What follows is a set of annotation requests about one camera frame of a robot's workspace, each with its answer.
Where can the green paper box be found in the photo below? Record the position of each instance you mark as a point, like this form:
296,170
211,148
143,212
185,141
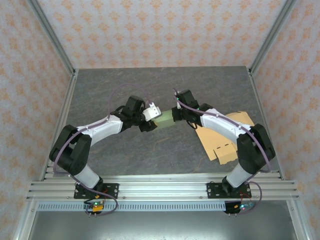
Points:
165,120

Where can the aluminium mounting rail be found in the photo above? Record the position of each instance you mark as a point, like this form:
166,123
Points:
162,190

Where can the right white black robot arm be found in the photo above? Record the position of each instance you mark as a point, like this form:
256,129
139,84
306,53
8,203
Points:
220,127

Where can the grey metal sheet panel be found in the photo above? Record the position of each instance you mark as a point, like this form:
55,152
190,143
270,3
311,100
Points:
160,225

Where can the orange paper box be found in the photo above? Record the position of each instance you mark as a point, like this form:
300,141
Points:
220,150

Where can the aluminium table side rail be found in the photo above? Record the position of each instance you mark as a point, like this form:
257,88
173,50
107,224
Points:
67,105
260,105

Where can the circuit board with green light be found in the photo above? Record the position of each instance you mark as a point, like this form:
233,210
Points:
241,207

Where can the aluminium frame post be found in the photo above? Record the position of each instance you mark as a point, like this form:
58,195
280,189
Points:
53,37
271,37

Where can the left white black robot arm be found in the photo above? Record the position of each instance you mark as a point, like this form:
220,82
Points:
100,128

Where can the circuit board with yellow connector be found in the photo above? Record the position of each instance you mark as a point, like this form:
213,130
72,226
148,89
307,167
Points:
95,206

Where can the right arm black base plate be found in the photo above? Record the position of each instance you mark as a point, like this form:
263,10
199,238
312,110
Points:
212,190

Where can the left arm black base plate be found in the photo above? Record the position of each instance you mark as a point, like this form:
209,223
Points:
112,190

